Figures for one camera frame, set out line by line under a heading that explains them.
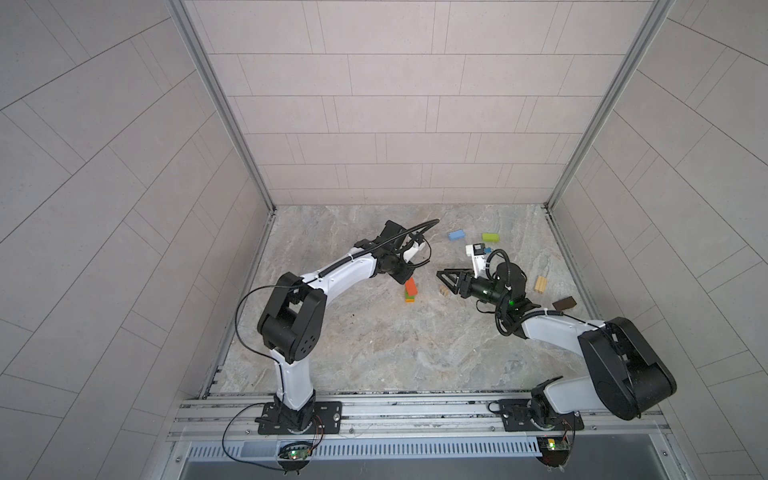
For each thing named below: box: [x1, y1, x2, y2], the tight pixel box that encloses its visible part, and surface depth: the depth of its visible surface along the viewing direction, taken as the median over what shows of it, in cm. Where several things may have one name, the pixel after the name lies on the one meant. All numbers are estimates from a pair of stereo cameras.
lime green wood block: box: [481, 233, 501, 243], surface depth 111 cm
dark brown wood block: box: [552, 296, 577, 311], surface depth 93 cm
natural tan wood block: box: [534, 276, 548, 294], surface depth 96 cm
